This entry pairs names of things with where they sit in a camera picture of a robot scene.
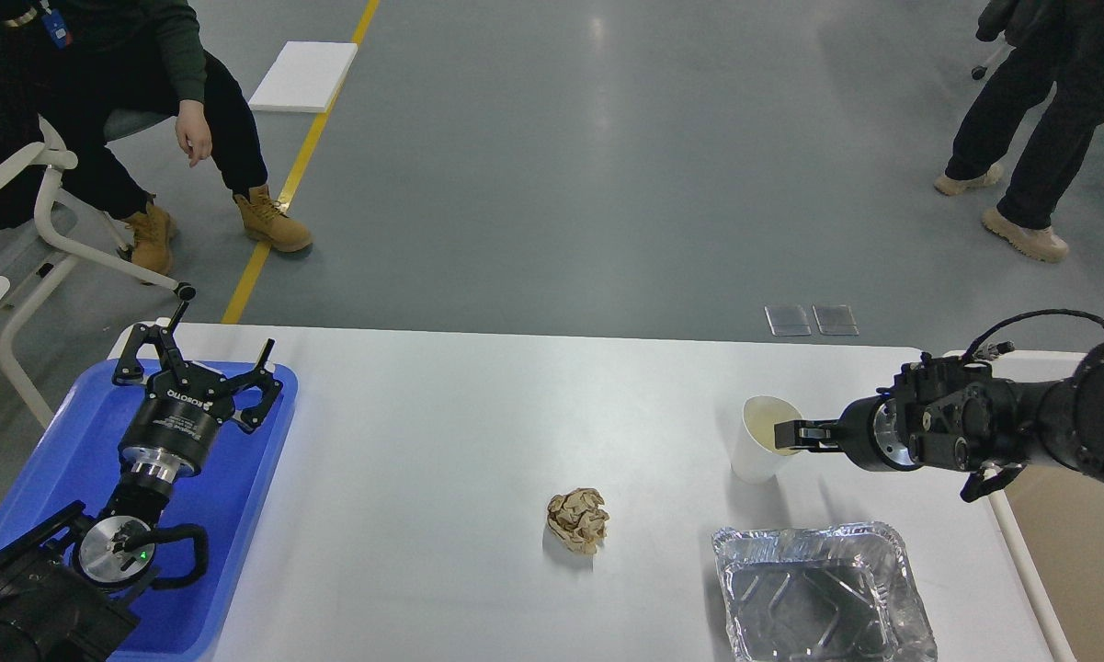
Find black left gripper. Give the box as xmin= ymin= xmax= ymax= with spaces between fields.
xmin=112 ymin=302 xmax=284 ymax=477

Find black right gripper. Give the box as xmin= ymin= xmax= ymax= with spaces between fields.
xmin=773 ymin=355 xmax=1049 ymax=474

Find white paper cup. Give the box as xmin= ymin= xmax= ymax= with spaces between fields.
xmin=731 ymin=395 xmax=802 ymax=485

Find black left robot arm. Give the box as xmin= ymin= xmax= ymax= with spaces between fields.
xmin=0 ymin=314 xmax=298 ymax=661

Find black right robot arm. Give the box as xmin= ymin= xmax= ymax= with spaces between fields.
xmin=773 ymin=314 xmax=1104 ymax=503

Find right floor metal plate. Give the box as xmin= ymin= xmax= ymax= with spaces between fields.
xmin=813 ymin=305 xmax=861 ymax=337

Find floor metal plate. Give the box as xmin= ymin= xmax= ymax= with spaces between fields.
xmin=813 ymin=305 xmax=861 ymax=337
xmin=765 ymin=305 xmax=813 ymax=337

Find left floor metal plate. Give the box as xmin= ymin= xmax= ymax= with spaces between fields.
xmin=765 ymin=305 xmax=813 ymax=337

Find blue plastic tray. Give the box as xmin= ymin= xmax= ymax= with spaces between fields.
xmin=0 ymin=360 xmax=298 ymax=661

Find aluminium foil tray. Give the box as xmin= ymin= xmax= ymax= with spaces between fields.
xmin=711 ymin=522 xmax=940 ymax=661

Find crumpled brown paper ball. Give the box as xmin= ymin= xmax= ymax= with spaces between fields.
xmin=546 ymin=487 xmax=611 ymax=556

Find white office chair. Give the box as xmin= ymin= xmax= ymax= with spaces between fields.
xmin=0 ymin=118 xmax=197 ymax=430

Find beige plastic bin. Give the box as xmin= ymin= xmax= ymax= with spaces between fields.
xmin=1006 ymin=466 xmax=1104 ymax=661

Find white foam board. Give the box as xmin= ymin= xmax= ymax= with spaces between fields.
xmin=248 ymin=40 xmax=359 ymax=114

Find seated person tan boots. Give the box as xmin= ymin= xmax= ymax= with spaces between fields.
xmin=0 ymin=1 xmax=314 ymax=275

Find person in black trousers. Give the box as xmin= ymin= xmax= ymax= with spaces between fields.
xmin=934 ymin=1 xmax=1104 ymax=263

